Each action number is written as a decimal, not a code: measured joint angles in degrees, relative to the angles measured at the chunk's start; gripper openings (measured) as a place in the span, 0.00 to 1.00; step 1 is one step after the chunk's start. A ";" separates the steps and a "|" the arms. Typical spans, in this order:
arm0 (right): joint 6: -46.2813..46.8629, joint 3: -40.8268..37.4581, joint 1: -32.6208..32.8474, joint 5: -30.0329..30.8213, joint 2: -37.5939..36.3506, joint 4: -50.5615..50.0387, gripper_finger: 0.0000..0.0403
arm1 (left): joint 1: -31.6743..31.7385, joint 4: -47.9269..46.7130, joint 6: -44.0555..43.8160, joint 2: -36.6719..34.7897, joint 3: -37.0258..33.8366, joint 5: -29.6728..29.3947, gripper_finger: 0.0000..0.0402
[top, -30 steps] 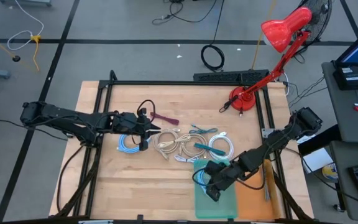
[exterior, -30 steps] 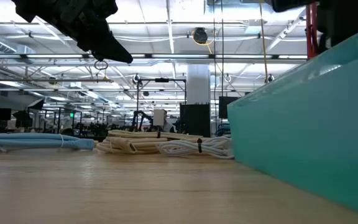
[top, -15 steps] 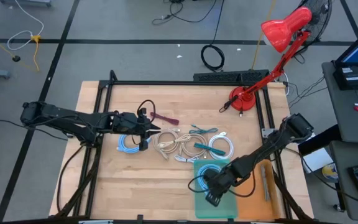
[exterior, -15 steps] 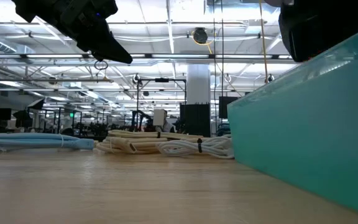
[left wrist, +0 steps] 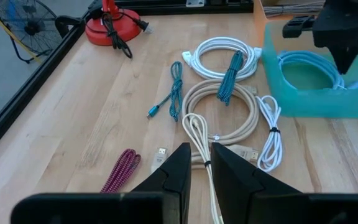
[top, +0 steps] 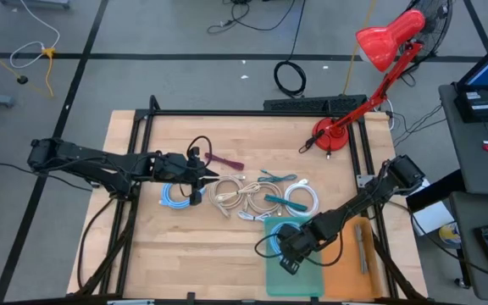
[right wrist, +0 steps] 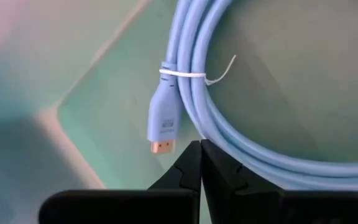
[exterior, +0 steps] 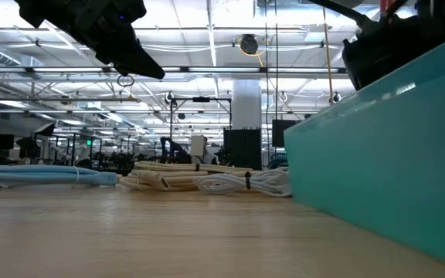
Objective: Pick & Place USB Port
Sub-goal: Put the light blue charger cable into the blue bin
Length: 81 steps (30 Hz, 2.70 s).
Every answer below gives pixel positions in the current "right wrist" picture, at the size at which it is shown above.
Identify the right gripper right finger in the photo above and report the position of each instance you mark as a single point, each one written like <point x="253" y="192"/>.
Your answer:
<point x="259" y="205"/>

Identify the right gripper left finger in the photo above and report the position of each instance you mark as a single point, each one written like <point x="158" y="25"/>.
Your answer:
<point x="120" y="208"/>

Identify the green translucent tray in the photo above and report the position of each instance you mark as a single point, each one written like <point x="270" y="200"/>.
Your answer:
<point x="110" y="118"/>

